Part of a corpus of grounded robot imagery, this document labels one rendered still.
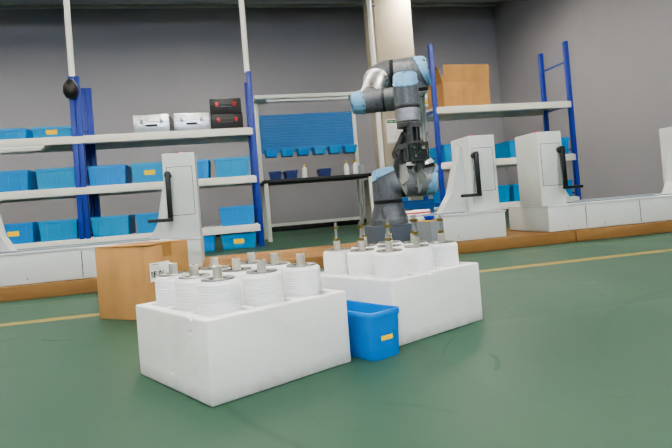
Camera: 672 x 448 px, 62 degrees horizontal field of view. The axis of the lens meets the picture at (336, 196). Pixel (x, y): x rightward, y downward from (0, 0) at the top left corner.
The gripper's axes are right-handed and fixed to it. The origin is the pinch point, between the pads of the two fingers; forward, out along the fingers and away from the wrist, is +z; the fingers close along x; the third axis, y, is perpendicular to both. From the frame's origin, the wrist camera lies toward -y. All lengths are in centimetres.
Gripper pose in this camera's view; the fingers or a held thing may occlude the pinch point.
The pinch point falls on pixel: (411, 189)
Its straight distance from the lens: 171.0
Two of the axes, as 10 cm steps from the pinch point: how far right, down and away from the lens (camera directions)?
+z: 0.8, 10.0, -0.1
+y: 2.9, -0.4, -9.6
